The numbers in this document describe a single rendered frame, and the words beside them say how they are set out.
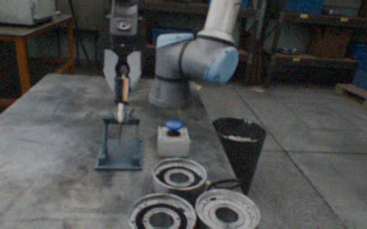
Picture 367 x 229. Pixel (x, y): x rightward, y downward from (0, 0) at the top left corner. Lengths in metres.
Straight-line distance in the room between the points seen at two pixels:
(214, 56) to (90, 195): 0.50
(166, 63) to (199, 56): 0.12
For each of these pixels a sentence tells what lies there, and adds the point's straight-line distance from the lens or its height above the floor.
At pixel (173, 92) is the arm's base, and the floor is 0.85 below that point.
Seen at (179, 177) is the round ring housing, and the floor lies 0.81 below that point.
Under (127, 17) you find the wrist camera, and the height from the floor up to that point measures 1.11.
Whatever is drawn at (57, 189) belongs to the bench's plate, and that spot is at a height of 0.80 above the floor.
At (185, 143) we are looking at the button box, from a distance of 0.70.
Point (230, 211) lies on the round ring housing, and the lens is 0.55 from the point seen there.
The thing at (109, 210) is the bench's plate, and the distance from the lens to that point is 0.56.
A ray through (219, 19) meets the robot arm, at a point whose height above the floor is 1.09.
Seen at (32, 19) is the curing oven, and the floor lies 0.85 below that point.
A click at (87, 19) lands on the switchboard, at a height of 0.69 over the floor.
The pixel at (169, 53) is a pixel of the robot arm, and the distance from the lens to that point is 0.95.
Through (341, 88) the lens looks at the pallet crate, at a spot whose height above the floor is 0.11.
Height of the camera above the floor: 1.16
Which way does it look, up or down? 23 degrees down
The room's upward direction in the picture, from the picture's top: 5 degrees clockwise
